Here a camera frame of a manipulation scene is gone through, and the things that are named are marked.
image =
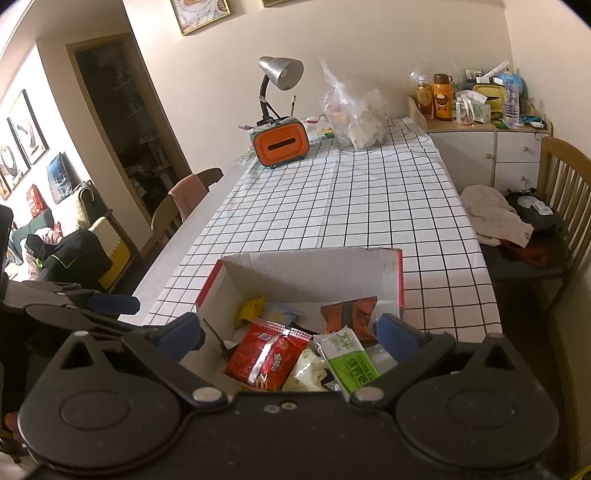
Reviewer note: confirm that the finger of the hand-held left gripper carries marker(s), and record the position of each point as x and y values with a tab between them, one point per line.
115	303
69	316

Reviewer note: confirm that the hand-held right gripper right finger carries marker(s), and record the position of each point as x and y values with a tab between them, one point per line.
395	332

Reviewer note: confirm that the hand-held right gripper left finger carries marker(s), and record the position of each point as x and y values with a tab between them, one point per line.
182	334

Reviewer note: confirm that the black snack packet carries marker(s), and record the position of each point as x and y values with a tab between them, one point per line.
229	347

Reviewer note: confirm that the orange brown snack packet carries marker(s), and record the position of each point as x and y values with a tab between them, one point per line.
346	314

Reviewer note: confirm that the green snack packet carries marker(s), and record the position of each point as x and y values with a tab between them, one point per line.
355	369

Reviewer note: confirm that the yellow orange snack packet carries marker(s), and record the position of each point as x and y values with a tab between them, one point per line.
251	309

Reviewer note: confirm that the red snack packet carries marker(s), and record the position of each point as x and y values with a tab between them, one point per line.
263	350

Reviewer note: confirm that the cream white snack packet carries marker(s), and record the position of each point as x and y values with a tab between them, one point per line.
304	374

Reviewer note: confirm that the light blue snack packet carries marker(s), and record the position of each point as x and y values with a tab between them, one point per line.
284	310

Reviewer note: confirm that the white red-edged cardboard box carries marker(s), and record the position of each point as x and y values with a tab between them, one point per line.
300	272

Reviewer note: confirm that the person's left hand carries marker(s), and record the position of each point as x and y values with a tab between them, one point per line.
11	422

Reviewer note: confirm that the yellow white blanket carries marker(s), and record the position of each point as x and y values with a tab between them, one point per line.
111	249

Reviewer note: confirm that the black jacket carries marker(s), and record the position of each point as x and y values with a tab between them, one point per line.
69	258

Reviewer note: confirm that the red cushion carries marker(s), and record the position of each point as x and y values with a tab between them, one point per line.
34	201

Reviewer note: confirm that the pink cloth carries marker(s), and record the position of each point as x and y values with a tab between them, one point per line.
187	196

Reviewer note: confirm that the white black-checked tablecloth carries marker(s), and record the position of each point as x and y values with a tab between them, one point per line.
346	207

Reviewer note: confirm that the blue cushion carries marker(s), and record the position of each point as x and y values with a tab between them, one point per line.
60	177

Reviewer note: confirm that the white cabinet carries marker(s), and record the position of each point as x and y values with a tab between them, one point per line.
466	152

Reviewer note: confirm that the black framed picture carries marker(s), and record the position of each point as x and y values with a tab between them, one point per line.
27	127

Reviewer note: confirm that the clear plastic bag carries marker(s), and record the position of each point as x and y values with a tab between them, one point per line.
360	124

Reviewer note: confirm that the orange teal tissue box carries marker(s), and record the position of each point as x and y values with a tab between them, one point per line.
279	145

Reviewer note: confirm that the green yellow flat box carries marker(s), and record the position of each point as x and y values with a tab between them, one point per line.
319	130

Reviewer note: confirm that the wooden slat-back chair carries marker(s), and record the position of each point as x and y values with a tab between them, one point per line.
563	184

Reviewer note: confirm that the small white gift bag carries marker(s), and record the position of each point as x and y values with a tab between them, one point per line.
471	110

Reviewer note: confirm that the amber bottle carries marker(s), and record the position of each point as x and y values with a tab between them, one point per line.
424	99

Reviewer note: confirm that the orange bottle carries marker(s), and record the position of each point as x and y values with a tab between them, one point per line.
443	99

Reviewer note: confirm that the paintbrush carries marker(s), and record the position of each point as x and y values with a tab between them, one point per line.
293	106

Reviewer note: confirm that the clear water bottle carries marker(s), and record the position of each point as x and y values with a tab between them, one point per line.
511	106

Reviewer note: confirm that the yellow green tissue box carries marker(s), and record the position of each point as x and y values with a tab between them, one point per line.
489	94

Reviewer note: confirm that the blue globe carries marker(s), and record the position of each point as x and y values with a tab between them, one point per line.
519	83

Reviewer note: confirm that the silver desk lamp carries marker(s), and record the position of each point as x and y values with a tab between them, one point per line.
281	71

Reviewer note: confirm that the white tube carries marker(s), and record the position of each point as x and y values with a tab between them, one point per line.
496	69

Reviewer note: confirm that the gold framed picture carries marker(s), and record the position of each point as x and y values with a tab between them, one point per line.
198	14

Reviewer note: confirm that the wooden doorway frame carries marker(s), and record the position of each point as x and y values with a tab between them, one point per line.
152	115

